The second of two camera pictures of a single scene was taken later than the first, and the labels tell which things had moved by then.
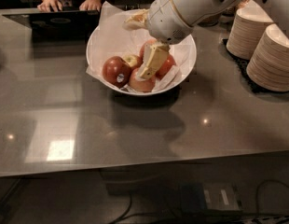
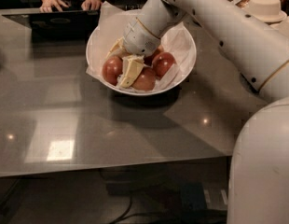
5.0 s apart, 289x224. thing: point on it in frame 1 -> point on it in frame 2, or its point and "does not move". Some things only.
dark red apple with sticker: [116, 71] does not move
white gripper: [165, 18] -> [139, 37]
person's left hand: [93, 3] does not move
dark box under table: [198, 196] does not move
